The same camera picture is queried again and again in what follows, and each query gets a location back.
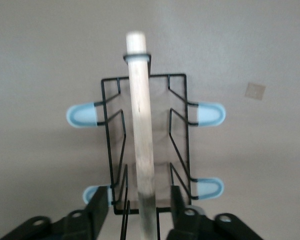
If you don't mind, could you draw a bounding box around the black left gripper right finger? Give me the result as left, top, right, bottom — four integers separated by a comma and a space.
167, 186, 263, 240

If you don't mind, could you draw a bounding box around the black wire cup holder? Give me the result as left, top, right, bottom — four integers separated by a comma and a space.
65, 30, 227, 240

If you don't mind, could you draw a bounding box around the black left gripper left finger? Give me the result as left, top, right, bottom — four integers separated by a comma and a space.
0, 186, 110, 240

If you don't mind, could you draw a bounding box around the small brown tape square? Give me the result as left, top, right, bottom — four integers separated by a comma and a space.
244, 82, 267, 101

